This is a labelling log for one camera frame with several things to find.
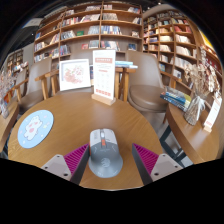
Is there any round light blue mouse pad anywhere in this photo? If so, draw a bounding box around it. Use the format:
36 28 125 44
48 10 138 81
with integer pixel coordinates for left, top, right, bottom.
17 109 55 149

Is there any small white sign with stand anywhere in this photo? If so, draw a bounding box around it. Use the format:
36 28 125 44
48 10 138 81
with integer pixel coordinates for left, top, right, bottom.
203 94 223 133

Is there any stack of books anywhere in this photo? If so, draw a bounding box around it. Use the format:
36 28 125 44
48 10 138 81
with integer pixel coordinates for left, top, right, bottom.
159 85 193 113

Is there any round wooden side table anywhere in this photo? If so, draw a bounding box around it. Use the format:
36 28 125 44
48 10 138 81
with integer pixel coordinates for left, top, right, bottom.
159 103 224 165
0 99 20 154

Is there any white sign on wooden base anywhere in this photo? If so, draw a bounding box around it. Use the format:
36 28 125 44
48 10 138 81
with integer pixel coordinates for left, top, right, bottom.
91 49 117 107

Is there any curved wooden bookshelf unit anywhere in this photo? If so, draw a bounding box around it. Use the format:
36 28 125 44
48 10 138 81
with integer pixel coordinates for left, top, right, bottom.
142 9 223 101

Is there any brown armchair with wooden arms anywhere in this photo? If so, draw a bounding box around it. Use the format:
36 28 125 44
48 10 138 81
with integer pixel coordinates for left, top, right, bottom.
11 58 53 114
34 49 137 103
125 49 169 114

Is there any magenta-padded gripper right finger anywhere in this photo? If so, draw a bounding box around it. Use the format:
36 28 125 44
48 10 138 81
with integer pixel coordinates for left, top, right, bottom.
131 143 184 186

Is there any wide wooden bookshelf unit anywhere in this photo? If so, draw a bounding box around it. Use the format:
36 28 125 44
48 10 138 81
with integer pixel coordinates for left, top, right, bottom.
32 1 144 64

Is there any dark book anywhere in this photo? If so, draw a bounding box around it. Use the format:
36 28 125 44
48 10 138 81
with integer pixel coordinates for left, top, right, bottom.
89 64 95 86

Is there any distant wooden bookshelf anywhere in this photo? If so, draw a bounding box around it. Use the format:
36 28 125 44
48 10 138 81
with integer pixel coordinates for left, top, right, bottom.
6 48 25 73

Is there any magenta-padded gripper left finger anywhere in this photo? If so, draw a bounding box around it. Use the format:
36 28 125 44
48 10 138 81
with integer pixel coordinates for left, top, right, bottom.
41 143 92 186

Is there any white framed flower picture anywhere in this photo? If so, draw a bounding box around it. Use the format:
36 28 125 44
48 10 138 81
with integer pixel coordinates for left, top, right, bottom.
58 58 92 92

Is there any glass vase with pink flowers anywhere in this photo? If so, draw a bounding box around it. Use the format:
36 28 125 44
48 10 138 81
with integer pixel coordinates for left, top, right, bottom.
0 68 18 119

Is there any white hanging ceiling sign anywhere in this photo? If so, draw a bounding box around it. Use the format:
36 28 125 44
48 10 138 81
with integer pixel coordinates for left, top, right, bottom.
22 17 44 29

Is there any grey computer mouse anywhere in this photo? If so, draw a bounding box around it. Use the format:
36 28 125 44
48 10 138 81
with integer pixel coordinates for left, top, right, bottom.
88 128 124 179

